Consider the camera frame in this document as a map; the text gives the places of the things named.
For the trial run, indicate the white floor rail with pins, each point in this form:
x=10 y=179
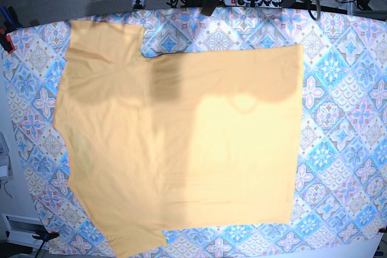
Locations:
x=20 y=230

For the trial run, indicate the patterned tile tablecloth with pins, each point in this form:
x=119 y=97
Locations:
x=340 y=191

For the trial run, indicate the yellow T-shirt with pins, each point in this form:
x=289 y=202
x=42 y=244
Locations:
x=182 y=140

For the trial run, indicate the white power strip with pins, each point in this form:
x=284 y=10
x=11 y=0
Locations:
x=253 y=3

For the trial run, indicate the red black clamp left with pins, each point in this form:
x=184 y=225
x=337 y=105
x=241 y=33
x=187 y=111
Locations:
x=6 y=42

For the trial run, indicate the orange black clamp bottom left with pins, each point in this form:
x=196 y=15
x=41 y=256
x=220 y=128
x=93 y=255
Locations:
x=45 y=236

